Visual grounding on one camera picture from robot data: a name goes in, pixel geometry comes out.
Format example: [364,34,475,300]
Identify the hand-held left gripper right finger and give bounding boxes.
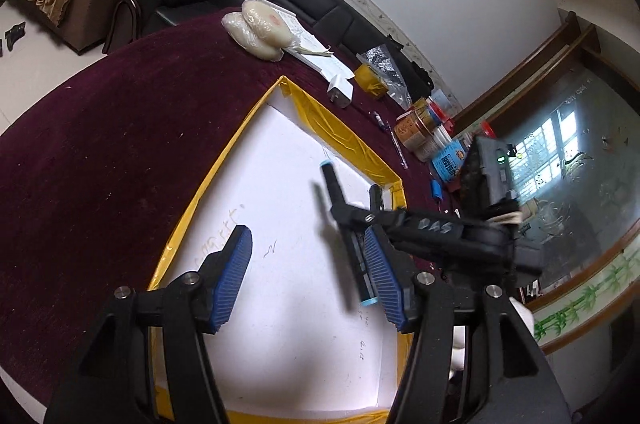
[362,224,571,424]

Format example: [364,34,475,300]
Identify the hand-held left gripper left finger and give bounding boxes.
[44,224,253,424]

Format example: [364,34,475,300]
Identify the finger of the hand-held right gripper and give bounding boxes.
[344,224,377,309]
[320,160,482,266]

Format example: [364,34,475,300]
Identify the white power adapter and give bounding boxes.
[327,73,356,110]

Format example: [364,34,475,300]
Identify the person's right hand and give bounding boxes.
[447,296,539,382]

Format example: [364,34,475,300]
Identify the blue labelled tub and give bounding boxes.
[431,140,471,181]

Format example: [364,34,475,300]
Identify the white plastic tub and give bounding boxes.
[417,131,453,162]

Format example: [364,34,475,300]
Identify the red lidded clear container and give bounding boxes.
[427,99,456,127]

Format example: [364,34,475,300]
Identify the white board with yellow tape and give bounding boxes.
[147,75,416,424]

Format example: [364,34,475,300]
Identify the white ballpoint pen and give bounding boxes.
[372,110,408,170]

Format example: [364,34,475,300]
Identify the black bag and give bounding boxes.
[385,34,433,97]

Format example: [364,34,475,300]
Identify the wooden framed glass partition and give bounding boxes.
[452,9,640,355]

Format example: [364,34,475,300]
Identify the yellow tape roll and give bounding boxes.
[354,64,391,101]

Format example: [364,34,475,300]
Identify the silver plastic bag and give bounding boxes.
[357,45,413,110]

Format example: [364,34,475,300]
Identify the burgundy tablecloth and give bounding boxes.
[0,6,501,424]

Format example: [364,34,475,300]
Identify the white paper sheets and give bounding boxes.
[257,0,358,85]

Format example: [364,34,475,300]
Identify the white rice cake packet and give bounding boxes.
[241,0,293,47]
[221,11,283,62]

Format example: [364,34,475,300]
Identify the small black floor item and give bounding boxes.
[4,21,27,50]

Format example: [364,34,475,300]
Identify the dark metal chair frame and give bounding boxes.
[102,0,143,55]

